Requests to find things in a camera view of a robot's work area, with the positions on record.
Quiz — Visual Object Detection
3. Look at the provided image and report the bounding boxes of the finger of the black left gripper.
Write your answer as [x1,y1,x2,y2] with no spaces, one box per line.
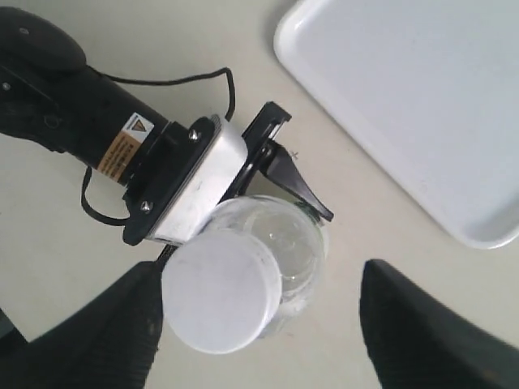
[265,140,334,222]

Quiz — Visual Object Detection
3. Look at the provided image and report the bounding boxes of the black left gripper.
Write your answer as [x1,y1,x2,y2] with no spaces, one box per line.
[95,100,293,212]

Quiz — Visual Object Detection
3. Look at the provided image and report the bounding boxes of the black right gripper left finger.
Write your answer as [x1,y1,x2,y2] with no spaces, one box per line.
[1,262,164,388]

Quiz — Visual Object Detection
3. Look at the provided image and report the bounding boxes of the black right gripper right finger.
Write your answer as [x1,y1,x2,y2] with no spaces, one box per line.
[359,259,518,388]

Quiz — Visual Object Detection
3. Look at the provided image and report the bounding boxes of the clear plastic drink bottle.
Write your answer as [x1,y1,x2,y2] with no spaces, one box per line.
[201,194,329,337]

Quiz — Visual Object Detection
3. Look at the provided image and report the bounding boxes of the white bottle cap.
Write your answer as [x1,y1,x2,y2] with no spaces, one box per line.
[161,229,282,355]

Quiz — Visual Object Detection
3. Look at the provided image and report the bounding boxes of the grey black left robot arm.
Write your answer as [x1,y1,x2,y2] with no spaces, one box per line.
[1,6,218,245]

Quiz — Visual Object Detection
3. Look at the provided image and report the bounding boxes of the white plastic tray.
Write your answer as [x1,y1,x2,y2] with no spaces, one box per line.
[274,1,518,249]

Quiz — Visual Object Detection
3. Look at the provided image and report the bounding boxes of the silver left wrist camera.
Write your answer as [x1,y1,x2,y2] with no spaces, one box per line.
[122,116,251,246]

